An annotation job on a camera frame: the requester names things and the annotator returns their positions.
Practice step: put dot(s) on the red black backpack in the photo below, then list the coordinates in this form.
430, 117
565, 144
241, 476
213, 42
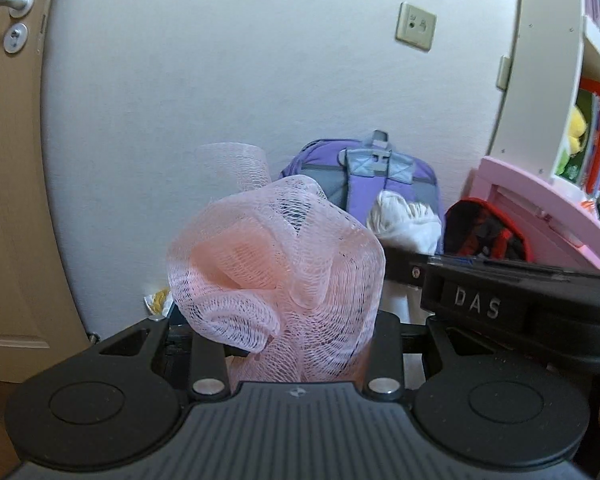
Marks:
476, 228

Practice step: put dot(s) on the yellow plush toy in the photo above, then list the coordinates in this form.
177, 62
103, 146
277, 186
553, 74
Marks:
572, 140

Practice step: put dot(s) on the wall power socket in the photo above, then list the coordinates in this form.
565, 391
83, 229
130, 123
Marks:
415, 27

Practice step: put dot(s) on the pink furniture frame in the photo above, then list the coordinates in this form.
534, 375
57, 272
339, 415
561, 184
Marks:
559, 231

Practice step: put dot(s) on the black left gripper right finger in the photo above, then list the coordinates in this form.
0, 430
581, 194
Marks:
384, 376

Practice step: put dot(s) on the white bookshelf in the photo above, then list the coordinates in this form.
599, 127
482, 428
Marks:
557, 43

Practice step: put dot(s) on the purple grey backpack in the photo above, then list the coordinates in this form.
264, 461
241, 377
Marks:
352, 173

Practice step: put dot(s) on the pink foam net wrap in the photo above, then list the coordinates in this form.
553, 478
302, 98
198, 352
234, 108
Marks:
278, 272

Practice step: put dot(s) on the white crumpled cloth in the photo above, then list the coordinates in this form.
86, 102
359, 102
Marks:
399, 223

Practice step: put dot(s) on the wooden door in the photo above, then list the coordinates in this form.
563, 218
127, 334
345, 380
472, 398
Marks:
39, 323

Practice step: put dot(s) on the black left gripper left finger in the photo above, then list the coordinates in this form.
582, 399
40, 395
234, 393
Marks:
207, 377

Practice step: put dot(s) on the yellow white wrapper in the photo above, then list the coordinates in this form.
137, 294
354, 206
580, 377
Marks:
160, 303

